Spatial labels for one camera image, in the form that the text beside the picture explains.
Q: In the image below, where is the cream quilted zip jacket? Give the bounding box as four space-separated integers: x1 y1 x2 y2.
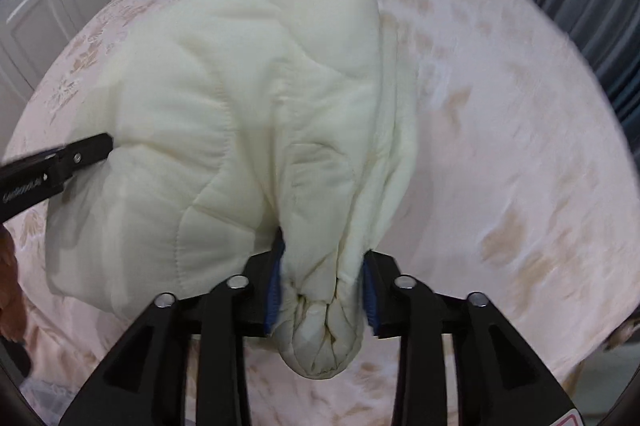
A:
44 0 418 378

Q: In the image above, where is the pink floral bed cover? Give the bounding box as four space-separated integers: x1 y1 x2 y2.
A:
1 0 639 425

